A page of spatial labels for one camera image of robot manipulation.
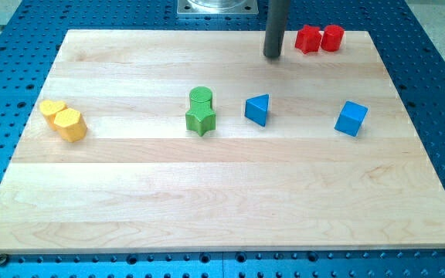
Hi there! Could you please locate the blue triangle block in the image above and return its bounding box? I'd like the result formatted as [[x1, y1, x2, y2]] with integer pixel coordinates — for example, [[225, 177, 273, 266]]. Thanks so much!
[[244, 94, 270, 127]]

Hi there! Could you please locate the yellow hexagon block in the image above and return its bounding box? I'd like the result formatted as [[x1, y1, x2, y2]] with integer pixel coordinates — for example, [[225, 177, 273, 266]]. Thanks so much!
[[54, 108, 87, 142]]

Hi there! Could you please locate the green star block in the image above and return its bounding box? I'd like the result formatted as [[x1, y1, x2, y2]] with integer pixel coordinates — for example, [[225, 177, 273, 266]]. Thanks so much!
[[185, 106, 216, 137]]

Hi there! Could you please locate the green cylinder block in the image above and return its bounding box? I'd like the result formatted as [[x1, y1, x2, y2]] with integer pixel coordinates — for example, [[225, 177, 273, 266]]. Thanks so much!
[[189, 86, 212, 109]]

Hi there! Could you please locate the light wooden board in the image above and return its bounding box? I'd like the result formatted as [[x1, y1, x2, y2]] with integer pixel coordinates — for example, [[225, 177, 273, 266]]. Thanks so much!
[[0, 29, 445, 254]]

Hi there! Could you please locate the red star block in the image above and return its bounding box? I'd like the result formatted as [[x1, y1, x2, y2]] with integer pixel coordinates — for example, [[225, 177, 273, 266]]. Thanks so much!
[[294, 25, 322, 54]]

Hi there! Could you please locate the blue cube block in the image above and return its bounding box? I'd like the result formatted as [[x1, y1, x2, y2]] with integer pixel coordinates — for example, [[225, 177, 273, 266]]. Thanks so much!
[[335, 101, 368, 137]]

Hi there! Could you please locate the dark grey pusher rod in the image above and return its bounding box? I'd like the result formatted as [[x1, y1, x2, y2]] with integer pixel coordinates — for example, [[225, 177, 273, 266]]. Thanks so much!
[[263, 0, 290, 59]]

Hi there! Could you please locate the red cylinder block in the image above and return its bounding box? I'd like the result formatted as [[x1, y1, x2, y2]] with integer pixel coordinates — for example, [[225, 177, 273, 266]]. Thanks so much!
[[321, 25, 345, 52]]

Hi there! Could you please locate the yellow heart block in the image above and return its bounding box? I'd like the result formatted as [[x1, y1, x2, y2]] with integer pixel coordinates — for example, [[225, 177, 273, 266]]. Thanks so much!
[[39, 100, 67, 131]]

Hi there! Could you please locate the blue perforated metal table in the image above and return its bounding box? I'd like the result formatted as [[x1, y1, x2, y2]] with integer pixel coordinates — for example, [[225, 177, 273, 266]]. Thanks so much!
[[0, 0, 445, 277]]

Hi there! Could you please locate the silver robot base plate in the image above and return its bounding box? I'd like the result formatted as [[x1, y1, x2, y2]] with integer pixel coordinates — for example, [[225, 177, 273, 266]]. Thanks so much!
[[177, 0, 259, 15]]

